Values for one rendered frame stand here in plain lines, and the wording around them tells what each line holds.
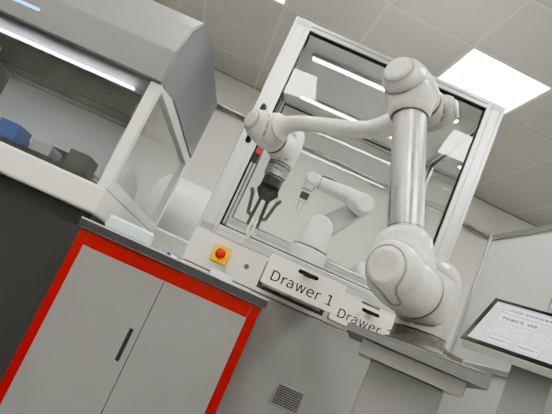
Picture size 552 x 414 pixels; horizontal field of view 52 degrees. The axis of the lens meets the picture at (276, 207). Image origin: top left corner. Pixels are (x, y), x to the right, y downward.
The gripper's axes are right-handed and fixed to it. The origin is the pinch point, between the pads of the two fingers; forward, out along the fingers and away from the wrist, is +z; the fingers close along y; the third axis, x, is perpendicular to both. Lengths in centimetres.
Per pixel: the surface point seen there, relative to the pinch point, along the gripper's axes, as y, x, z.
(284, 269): 16.3, -10.4, 10.4
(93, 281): -38, -31, 40
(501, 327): 108, 8, -7
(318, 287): 29.6, -11.6, 11.3
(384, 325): 67, 17, 11
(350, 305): 51, 19, 9
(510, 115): 147, 165, -181
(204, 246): -12.6, 26.2, 11.8
